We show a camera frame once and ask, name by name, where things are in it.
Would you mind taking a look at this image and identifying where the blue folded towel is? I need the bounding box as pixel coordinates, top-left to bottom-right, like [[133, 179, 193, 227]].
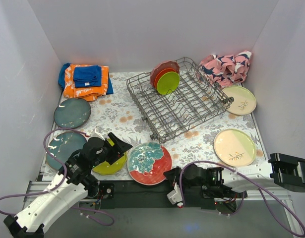
[[73, 65, 102, 88]]

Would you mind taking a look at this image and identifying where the green polka dot scalloped plate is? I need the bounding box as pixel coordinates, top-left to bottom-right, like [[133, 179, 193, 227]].
[[93, 152, 127, 176]]

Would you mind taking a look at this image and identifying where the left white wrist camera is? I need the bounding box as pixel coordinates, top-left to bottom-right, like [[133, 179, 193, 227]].
[[89, 126, 107, 141]]

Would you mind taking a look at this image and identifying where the pink navy floral cloth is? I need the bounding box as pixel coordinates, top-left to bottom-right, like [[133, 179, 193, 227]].
[[199, 51, 252, 88]]

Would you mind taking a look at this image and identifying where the orange plate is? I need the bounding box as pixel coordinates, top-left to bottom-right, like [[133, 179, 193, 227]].
[[154, 68, 175, 89]]

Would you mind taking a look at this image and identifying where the floral table mat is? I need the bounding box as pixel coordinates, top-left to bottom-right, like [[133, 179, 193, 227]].
[[42, 69, 264, 181]]

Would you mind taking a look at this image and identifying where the dark teal plate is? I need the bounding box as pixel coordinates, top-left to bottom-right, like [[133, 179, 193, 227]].
[[54, 98, 91, 128], [48, 131, 87, 163]]

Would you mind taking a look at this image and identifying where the teal cloth under orange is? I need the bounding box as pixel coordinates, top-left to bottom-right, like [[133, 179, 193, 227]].
[[58, 62, 114, 95]]

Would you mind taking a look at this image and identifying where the aluminium frame rail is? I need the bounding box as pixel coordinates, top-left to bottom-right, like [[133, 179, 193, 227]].
[[13, 180, 304, 238]]

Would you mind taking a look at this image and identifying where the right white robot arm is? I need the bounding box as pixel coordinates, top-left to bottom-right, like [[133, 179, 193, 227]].
[[164, 153, 305, 198]]

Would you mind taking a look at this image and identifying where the dark teal plate upper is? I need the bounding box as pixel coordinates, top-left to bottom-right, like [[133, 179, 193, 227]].
[[54, 98, 91, 128]]

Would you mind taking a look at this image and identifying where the dark teal plate lower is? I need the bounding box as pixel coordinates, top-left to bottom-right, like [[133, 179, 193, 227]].
[[48, 131, 87, 163]]

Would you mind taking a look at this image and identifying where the grey wire dish rack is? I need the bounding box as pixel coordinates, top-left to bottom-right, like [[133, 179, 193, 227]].
[[126, 57, 234, 143]]

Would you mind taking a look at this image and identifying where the pink and green branch plate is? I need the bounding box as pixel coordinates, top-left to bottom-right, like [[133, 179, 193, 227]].
[[213, 128, 256, 167]]

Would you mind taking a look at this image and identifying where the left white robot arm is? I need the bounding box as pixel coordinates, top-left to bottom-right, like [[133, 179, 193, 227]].
[[3, 132, 132, 238]]

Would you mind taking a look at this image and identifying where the lime green plate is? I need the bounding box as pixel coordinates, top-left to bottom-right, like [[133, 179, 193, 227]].
[[156, 72, 180, 95]]

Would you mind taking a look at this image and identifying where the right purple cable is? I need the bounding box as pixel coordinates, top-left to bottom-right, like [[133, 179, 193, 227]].
[[176, 160, 305, 238]]

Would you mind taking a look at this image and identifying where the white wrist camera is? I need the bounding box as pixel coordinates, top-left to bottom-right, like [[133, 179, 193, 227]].
[[89, 126, 107, 141], [167, 183, 183, 208]]

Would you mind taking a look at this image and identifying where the cream green plate at back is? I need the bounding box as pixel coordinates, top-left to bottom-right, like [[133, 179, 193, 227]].
[[222, 85, 257, 116]]

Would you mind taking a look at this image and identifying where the red and teal floral plate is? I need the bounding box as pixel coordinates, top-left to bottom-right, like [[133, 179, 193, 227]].
[[127, 142, 172, 186]]

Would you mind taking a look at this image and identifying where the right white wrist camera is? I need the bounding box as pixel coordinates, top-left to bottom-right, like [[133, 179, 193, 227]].
[[167, 183, 183, 208]]

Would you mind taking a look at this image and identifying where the orange patterned cloth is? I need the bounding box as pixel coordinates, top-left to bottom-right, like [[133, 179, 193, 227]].
[[63, 64, 109, 102]]

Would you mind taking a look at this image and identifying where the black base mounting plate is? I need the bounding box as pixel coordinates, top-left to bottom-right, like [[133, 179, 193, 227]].
[[81, 180, 242, 210]]

